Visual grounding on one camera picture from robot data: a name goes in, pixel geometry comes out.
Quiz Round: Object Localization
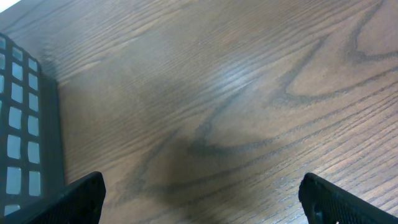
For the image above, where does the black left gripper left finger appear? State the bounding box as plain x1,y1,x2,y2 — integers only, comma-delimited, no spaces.
1,171,106,224

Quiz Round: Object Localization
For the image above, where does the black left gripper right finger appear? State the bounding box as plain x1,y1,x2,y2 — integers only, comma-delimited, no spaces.
298,172,397,224

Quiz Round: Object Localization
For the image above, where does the grey plastic basket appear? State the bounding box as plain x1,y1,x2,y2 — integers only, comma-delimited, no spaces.
1,34,65,217

